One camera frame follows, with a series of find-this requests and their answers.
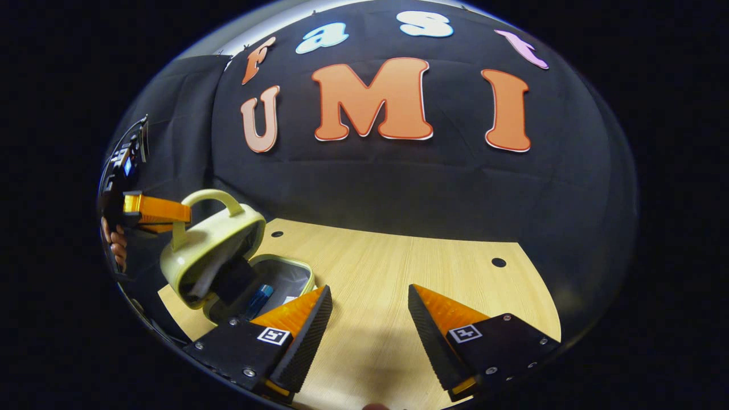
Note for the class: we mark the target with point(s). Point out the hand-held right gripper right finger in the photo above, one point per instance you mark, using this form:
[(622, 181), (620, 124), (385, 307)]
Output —
[(430, 336)]

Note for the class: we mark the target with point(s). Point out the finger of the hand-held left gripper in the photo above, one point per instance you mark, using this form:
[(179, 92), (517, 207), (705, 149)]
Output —
[(165, 228), (159, 209)]

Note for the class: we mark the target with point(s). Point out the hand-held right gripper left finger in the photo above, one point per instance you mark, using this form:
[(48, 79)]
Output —
[(307, 341)]

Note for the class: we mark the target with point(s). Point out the pale yellow suitcase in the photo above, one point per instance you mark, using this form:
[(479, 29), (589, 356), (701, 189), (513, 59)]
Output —
[(199, 250)]

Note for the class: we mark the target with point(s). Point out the blue skin care bottle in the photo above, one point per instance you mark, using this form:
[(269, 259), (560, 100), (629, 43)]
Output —
[(259, 299)]

